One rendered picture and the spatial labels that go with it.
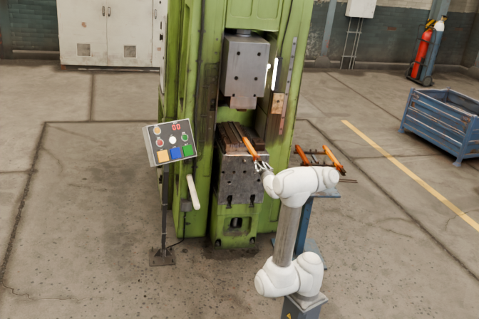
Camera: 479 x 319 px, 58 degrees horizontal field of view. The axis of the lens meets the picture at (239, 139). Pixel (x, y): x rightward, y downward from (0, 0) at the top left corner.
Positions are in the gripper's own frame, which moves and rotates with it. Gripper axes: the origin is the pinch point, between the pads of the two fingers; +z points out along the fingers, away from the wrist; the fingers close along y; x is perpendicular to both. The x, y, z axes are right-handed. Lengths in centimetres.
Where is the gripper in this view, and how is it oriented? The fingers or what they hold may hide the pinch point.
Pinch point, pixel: (258, 161)
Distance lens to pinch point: 294.4
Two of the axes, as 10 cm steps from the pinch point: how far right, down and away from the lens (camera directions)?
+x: 1.0, -9.0, -4.2
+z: -2.3, -4.3, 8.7
